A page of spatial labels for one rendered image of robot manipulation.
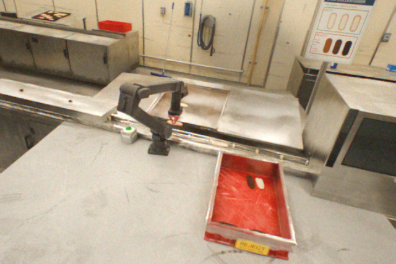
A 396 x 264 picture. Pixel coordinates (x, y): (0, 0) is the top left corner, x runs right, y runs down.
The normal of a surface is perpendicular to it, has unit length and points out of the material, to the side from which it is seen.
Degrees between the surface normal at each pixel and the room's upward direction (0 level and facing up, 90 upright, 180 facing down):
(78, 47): 90
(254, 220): 0
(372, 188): 90
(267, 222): 0
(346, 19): 90
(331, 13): 90
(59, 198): 0
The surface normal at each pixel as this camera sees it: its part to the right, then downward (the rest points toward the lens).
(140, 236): 0.09, -0.88
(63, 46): -0.27, 0.44
